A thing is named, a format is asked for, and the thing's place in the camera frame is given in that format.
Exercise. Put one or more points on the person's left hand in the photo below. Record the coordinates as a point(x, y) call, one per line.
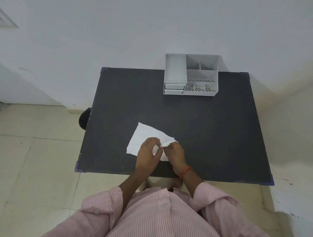
point(145, 158)

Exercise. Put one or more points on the person's right hand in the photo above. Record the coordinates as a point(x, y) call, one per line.
point(176, 157)

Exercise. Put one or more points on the person's left thumb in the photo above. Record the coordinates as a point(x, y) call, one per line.
point(159, 152)

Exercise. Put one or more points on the person's right fingers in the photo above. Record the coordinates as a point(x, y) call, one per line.
point(170, 149)

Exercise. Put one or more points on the white paper sheet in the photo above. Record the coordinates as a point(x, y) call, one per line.
point(143, 136)

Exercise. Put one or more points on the person's right forearm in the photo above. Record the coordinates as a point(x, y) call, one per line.
point(192, 183)

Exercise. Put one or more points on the person's left forearm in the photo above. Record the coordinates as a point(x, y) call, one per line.
point(133, 186)

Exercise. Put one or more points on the red thread wrist band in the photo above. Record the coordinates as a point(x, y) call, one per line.
point(185, 172)

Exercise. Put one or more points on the pink striped shirt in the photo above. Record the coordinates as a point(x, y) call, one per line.
point(161, 214)

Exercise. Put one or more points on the white plastic desk organizer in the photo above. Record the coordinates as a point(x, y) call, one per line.
point(193, 75)

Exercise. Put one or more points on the purple table corner guard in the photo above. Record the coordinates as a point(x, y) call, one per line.
point(103, 70)
point(269, 182)
point(79, 168)

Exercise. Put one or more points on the black round stool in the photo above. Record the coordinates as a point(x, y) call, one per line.
point(84, 119)

